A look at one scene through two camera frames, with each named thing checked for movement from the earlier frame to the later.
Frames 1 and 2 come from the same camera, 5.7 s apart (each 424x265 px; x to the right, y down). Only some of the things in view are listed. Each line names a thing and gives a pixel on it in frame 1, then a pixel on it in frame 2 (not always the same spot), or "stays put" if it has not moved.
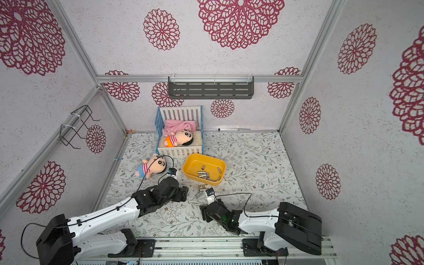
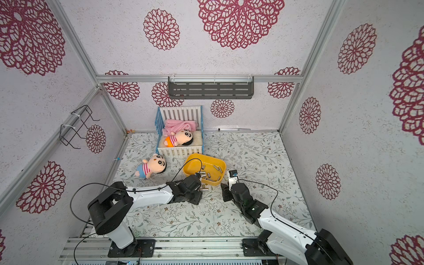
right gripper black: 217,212 -> 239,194
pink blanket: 174,126 stays put
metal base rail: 250,249 stays put
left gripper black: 179,196 -> 199,196
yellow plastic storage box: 208,170 stays put
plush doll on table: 159,165 stays put
